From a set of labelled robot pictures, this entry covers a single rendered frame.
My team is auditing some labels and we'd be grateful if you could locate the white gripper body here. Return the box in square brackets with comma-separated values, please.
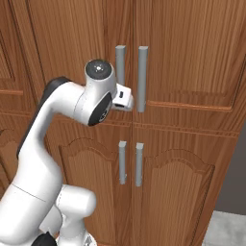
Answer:
[120, 85, 135, 112]

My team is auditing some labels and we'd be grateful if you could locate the tall wooden cabinet door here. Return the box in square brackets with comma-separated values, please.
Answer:
[24, 0, 135, 127]
[132, 0, 246, 137]

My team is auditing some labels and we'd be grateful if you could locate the arched-panel wooden cabinet door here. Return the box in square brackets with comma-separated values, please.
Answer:
[43, 114, 133, 246]
[130, 125, 241, 246]

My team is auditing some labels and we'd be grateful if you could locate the wooden side cabinet run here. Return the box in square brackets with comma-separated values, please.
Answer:
[0, 0, 46, 200]

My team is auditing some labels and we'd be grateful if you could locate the long grey cabinet handle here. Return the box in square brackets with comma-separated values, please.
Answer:
[114, 44, 127, 87]
[136, 45, 150, 113]

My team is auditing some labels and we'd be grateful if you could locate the short grey cabinet handle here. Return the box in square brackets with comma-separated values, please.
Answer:
[117, 140, 128, 186]
[135, 142, 145, 188]

